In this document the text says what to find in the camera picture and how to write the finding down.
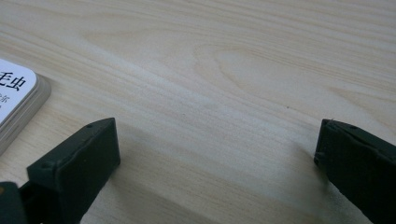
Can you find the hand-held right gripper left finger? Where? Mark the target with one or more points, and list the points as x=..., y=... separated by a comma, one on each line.
x=77, y=168

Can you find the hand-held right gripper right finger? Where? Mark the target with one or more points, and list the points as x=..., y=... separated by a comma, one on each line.
x=358, y=165

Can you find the white caterpillar picture book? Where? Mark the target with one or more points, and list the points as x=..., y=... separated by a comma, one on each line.
x=15, y=93

